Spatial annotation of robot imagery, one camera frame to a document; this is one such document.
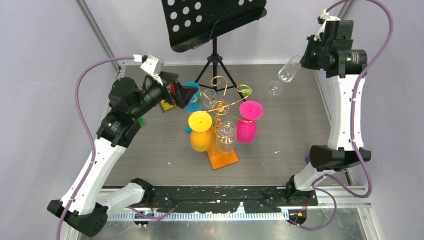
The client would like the purple cable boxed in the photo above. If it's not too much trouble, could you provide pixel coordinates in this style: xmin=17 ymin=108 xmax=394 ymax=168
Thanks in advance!
xmin=54 ymin=56 xmax=176 ymax=240
xmin=288 ymin=0 xmax=394 ymax=232

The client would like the yellow toy block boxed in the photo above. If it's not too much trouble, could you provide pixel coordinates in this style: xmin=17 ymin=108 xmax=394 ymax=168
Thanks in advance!
xmin=159 ymin=100 xmax=177 ymax=113

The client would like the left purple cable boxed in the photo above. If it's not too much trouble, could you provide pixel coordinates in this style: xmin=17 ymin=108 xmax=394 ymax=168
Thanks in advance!
xmin=54 ymin=56 xmax=176 ymax=240

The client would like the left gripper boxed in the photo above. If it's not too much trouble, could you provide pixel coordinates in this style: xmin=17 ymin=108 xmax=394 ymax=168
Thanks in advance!
xmin=130 ymin=71 xmax=199 ymax=119

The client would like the small clear wine glass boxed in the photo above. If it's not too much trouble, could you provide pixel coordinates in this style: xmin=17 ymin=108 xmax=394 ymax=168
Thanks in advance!
xmin=202 ymin=88 xmax=216 ymax=110

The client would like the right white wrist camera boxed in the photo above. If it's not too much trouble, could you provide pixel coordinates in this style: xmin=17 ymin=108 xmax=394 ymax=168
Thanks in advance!
xmin=313 ymin=9 xmax=341 ymax=42

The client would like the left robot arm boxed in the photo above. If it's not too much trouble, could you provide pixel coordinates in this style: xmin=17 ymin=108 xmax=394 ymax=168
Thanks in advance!
xmin=47 ymin=71 xmax=198 ymax=237

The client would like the dark green toy block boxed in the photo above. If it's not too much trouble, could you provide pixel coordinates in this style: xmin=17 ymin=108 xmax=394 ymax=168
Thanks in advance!
xmin=138 ymin=117 xmax=146 ymax=126

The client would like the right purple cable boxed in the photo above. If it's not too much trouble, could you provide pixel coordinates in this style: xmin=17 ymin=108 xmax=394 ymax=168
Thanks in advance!
xmin=288 ymin=0 xmax=394 ymax=232

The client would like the black music stand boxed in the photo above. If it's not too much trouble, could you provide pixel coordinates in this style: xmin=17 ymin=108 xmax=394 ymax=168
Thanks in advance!
xmin=161 ymin=0 xmax=267 ymax=98

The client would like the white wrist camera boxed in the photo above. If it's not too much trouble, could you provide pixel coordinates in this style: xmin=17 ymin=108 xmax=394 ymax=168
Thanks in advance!
xmin=313 ymin=9 xmax=341 ymax=42
xmin=132 ymin=54 xmax=165 ymax=86

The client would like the blue plastic goblet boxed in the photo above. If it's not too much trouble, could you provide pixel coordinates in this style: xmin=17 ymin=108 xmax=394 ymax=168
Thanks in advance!
xmin=184 ymin=81 xmax=202 ymax=114

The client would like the pink plastic goblet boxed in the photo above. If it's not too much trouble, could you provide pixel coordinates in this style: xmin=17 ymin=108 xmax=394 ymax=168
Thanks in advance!
xmin=236 ymin=100 xmax=263 ymax=144

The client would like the gold wine glass rack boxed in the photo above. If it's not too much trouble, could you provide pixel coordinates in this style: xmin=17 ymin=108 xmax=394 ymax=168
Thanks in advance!
xmin=200 ymin=75 xmax=252 ymax=170

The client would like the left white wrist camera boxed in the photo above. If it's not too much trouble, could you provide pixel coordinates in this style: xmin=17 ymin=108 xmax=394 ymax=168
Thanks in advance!
xmin=132 ymin=54 xmax=165 ymax=86

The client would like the tall clear flute glass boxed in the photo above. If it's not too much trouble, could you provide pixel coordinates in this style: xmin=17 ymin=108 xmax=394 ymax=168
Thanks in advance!
xmin=267 ymin=55 xmax=302 ymax=96

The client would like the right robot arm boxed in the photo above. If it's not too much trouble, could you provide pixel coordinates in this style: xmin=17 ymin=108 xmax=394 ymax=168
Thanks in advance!
xmin=284 ymin=16 xmax=372 ymax=205

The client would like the red toy block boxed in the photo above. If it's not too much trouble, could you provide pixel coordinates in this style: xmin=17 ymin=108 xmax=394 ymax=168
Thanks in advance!
xmin=169 ymin=82 xmax=177 ymax=96

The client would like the clear stemless wine glass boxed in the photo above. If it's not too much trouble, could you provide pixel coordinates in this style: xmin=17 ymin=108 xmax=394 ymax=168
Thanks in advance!
xmin=215 ymin=121 xmax=237 ymax=153

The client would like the orange plastic goblet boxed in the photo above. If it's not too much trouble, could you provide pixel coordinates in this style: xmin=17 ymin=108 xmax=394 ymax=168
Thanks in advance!
xmin=188 ymin=110 xmax=212 ymax=152

